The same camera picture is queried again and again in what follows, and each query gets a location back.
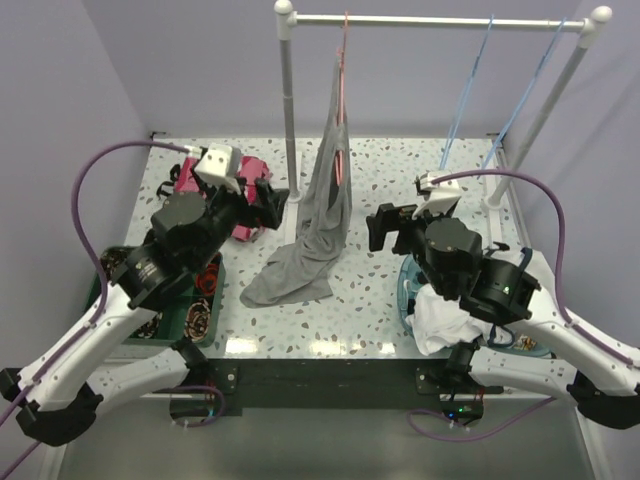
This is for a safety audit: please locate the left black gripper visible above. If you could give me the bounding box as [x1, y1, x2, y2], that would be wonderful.
[195, 163, 291, 269]

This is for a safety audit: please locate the pink wire hanger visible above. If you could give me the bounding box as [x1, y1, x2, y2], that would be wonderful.
[335, 12, 349, 186]

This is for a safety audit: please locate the grey tank top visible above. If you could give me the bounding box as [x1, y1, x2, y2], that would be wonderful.
[240, 59, 352, 309]

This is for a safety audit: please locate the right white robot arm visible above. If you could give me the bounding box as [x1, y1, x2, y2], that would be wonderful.
[366, 203, 639, 430]

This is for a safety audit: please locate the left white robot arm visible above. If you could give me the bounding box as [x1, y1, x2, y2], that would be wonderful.
[1, 179, 289, 446]

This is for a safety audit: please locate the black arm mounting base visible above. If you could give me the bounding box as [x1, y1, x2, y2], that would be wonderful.
[169, 358, 503, 421]

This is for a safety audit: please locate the pink camouflage garment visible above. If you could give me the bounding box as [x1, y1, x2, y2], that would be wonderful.
[156, 156, 272, 242]

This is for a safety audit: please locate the clear blue plastic basket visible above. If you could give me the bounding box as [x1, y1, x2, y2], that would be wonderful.
[396, 254, 556, 359]

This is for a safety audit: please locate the orange black rolled tie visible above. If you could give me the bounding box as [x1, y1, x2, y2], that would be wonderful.
[195, 263, 219, 296]

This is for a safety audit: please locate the white navy trimmed shirt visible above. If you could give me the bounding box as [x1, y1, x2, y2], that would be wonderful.
[407, 242, 546, 357]

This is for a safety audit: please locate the green divided organizer tray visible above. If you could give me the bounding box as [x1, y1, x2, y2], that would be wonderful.
[84, 244, 226, 348]

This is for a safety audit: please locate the brown patterned rolled tie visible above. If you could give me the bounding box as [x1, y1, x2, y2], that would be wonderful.
[184, 298, 211, 342]

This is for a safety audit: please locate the gold black rolled tie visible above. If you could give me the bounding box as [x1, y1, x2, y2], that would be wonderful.
[99, 246, 132, 281]

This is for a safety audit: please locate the black white rolled tie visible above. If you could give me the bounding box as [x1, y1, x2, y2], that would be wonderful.
[135, 317, 160, 339]

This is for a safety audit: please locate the white clothes rack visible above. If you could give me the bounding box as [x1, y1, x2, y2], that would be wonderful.
[273, 1, 613, 195]

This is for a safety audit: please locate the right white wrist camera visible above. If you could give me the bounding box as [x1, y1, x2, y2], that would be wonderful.
[412, 170, 463, 219]

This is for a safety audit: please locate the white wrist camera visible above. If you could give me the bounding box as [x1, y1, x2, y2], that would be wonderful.
[187, 143, 242, 194]
[412, 170, 463, 219]

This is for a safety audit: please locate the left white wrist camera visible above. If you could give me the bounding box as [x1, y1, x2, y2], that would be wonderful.
[187, 143, 242, 194]

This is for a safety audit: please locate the left blue wire hanger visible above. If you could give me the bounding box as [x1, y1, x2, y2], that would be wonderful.
[439, 15, 495, 170]

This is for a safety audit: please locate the blue wire hanger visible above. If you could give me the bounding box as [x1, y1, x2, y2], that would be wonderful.
[481, 18, 567, 170]
[439, 15, 495, 170]

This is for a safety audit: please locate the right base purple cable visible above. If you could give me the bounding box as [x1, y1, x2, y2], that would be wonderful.
[406, 394, 556, 443]

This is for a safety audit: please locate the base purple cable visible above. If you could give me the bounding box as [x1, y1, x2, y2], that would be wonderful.
[169, 383, 230, 429]
[406, 394, 556, 443]

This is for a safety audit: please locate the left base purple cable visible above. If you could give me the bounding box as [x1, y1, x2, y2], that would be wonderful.
[169, 383, 230, 429]

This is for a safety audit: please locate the right blue wire hanger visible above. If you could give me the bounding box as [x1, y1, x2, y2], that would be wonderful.
[481, 18, 567, 170]

